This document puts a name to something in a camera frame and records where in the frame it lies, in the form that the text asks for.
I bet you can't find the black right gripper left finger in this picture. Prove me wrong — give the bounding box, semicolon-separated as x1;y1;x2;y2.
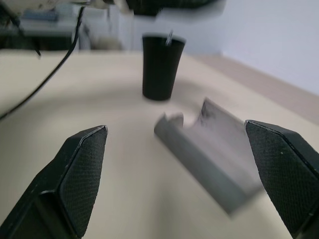
0;125;109;239

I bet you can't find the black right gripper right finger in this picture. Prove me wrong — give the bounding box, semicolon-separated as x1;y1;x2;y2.
244;119;319;239

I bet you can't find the black tapered cup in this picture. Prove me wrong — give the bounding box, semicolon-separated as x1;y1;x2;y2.
142;33;186;102

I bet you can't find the background desk with clutter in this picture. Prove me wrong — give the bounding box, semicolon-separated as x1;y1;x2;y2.
0;0;110;52

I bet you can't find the black cable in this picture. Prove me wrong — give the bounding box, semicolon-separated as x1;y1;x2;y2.
0;6;86;120

